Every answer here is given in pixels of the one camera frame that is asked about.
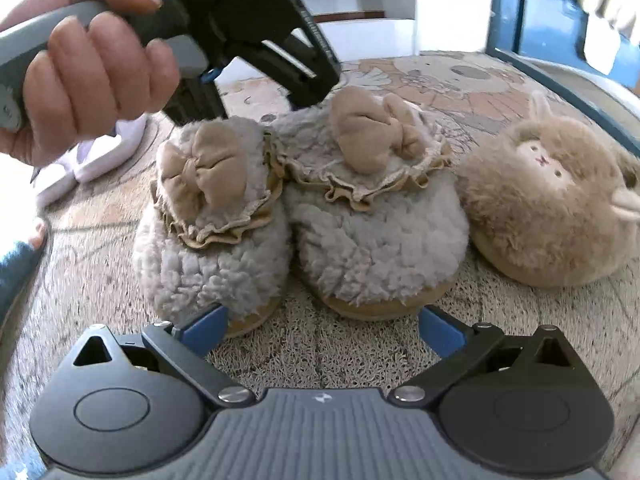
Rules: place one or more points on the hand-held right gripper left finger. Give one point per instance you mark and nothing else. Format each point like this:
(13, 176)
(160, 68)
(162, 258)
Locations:
(207, 330)

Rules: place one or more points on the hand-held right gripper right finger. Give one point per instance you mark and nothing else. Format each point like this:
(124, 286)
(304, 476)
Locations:
(437, 332)

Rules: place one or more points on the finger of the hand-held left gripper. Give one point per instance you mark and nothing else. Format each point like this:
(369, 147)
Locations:
(320, 67)
(197, 100)

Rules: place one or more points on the grey fluffy bow slipper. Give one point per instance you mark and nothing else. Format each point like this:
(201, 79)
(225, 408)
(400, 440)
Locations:
(380, 240)
(200, 270)

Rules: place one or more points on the brown plush animal slipper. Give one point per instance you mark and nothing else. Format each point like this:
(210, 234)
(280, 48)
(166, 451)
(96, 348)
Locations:
(540, 220)

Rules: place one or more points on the person's left hand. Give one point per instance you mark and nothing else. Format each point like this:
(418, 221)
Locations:
(100, 85)

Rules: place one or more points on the printed cartoon doormat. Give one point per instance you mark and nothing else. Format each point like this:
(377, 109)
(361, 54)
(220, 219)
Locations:
(500, 340)

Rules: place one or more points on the person's bare foot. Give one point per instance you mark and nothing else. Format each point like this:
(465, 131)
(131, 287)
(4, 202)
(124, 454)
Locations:
(39, 235)

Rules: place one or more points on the blue knit slipper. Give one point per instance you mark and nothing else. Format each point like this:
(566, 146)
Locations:
(17, 280)

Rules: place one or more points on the blue door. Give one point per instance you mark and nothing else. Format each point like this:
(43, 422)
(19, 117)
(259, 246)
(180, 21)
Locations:
(545, 5)

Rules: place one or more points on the white paper sheet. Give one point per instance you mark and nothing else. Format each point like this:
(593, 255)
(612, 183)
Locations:
(602, 45)

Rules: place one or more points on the blue door frame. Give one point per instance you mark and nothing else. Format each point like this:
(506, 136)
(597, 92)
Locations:
(502, 10)

